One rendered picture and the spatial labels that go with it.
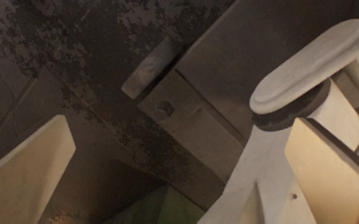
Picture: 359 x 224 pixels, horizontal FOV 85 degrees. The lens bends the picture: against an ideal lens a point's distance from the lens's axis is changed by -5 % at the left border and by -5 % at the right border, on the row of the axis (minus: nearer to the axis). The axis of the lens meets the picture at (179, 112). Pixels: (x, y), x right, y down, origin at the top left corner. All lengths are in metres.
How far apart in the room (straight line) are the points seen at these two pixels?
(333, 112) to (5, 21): 1.01
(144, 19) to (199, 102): 0.32
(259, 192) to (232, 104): 0.27
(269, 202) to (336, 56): 0.21
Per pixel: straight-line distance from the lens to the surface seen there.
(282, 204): 0.27
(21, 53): 1.00
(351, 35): 0.36
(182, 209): 1.00
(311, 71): 0.35
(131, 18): 0.69
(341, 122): 0.38
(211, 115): 0.51
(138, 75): 0.50
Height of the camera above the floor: 0.63
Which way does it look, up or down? 58 degrees down
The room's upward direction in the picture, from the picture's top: 157 degrees counter-clockwise
